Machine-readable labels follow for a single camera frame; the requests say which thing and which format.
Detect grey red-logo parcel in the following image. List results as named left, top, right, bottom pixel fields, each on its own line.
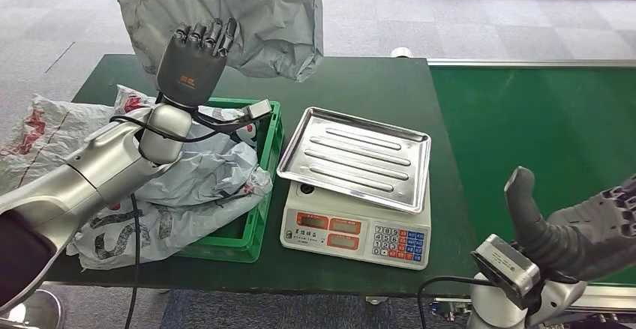
left=65, top=165, right=273, bottom=271

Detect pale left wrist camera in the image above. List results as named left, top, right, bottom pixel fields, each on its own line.
left=193, top=99, right=273, bottom=132

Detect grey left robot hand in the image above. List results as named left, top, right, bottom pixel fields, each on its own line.
left=155, top=17, right=239, bottom=109

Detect green conveyor belt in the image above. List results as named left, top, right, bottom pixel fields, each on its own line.
left=430, top=66, right=636, bottom=287

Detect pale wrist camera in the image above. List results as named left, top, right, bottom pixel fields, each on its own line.
left=193, top=99, right=273, bottom=132
left=470, top=233, right=542, bottom=310

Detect plain grey wrinkled parcel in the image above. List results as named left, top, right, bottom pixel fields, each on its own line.
left=117, top=0, right=325, bottom=83

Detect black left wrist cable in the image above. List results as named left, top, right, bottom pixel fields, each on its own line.
left=109, top=114, right=220, bottom=329

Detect shiny chrome dome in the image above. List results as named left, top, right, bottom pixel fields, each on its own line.
left=0, top=289, right=65, bottom=329

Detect large grey red-print parcel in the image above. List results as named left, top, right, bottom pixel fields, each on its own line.
left=0, top=94, right=116, bottom=193

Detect green plastic crate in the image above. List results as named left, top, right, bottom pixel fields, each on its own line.
left=175, top=97, right=285, bottom=264

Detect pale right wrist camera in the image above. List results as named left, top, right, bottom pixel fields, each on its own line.
left=470, top=233, right=542, bottom=310

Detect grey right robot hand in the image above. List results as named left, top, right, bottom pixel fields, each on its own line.
left=503, top=166, right=636, bottom=282

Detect white parcel black-white pattern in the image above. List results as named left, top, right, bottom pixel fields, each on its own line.
left=112, top=84, right=262, bottom=206

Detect white electronic scale body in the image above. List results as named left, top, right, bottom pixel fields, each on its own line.
left=279, top=175, right=432, bottom=271

